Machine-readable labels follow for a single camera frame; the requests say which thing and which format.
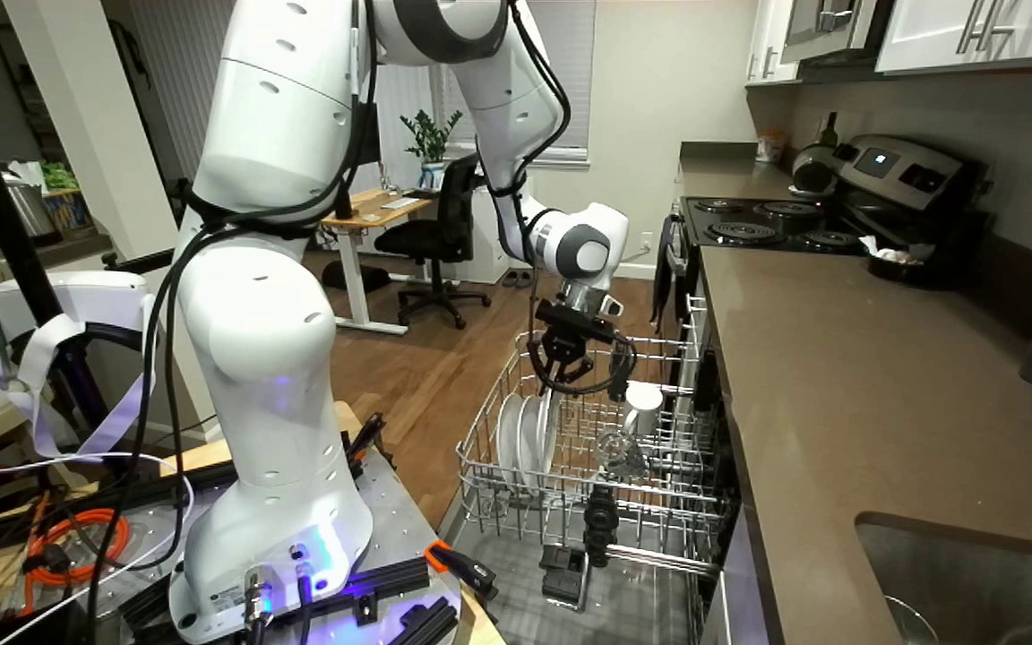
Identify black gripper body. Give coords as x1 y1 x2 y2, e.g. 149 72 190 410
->
525 303 616 392

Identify white mug in rack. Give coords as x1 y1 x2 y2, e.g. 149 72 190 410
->
625 379 663 433

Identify white round plate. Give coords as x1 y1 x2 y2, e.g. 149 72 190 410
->
539 392 558 472

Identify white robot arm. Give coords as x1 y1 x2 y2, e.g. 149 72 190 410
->
170 0 627 645

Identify wooden desk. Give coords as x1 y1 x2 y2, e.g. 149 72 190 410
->
322 189 431 338

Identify white plate in rack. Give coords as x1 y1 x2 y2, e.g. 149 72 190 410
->
514 393 539 486
494 393 523 472

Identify green potted plant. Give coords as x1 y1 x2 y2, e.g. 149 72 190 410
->
402 111 457 194

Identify black office chair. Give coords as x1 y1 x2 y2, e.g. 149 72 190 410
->
375 153 491 330

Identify white upper cabinets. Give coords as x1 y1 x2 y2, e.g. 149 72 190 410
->
745 0 1032 86

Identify steel kitchen sink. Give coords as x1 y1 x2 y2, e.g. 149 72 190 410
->
855 518 1032 645

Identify black pan with cloth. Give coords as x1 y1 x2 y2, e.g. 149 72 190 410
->
859 234 932 288

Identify black stove range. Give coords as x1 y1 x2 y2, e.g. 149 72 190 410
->
651 136 985 325

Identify orange cable coil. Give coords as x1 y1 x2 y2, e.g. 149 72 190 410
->
21 507 137 594

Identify black orange handled tool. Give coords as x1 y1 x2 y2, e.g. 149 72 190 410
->
423 543 499 604

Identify wire dishwasher rack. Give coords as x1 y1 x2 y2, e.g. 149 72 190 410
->
454 303 734 576

